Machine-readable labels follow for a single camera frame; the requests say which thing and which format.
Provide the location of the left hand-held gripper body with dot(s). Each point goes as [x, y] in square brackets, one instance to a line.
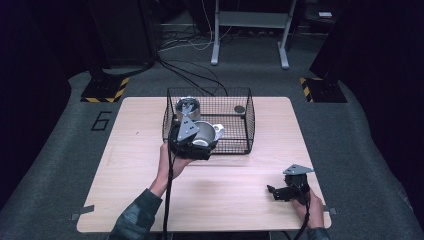
[187, 131]

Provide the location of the small dark round object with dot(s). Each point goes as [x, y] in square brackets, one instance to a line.
[239, 109]

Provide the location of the white metal desk frame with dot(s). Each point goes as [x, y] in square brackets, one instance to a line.
[250, 20]

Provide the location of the black stand with striped base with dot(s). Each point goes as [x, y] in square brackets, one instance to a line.
[106, 88]
[321, 90]

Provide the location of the steel cup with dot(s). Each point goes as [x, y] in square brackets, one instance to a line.
[191, 111]

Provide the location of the grey tape strip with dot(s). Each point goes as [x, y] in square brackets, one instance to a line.
[330, 210]
[83, 210]

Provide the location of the black cabinet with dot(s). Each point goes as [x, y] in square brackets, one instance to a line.
[123, 30]

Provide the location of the person's left hand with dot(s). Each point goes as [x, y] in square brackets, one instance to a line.
[170, 166]

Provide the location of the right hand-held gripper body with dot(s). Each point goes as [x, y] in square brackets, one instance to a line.
[296, 181]

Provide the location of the person's right hand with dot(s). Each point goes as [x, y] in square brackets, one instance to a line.
[313, 210]

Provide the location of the small white box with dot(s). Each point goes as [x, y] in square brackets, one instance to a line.
[325, 14]

